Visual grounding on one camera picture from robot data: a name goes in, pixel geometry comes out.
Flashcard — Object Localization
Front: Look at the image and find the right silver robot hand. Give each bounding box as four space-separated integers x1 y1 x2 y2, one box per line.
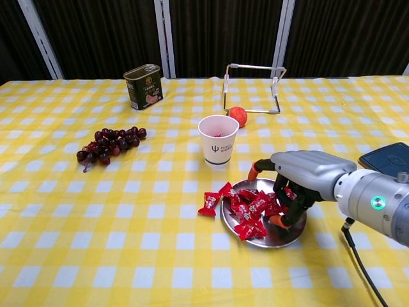
247 149 358 232

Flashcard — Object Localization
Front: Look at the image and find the black pleated curtain panel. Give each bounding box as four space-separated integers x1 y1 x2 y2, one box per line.
168 0 284 79
284 0 409 79
31 0 166 80
0 0 54 86

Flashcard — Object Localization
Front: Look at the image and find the red apple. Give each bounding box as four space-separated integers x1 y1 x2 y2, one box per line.
226 106 249 128

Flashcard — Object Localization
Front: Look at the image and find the metal wire stand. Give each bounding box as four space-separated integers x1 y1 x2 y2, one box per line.
222 63 288 115

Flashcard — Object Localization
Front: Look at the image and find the green rectangular tin can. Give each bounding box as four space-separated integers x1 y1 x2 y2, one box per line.
123 63 164 111

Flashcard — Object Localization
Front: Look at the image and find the dark blue flat case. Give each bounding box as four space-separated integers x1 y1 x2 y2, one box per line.
357 141 409 176

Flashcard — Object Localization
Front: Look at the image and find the round steel plate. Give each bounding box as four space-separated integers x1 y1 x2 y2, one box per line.
220 177 307 249

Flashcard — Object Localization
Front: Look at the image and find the dark red grape bunch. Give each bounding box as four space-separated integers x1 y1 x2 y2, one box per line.
75 126 148 173

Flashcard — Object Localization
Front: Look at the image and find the white paper cup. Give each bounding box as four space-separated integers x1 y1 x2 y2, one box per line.
197 114 240 169

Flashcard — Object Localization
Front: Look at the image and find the yellow white checked tablecloth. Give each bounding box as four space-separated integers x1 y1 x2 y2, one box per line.
0 75 409 307

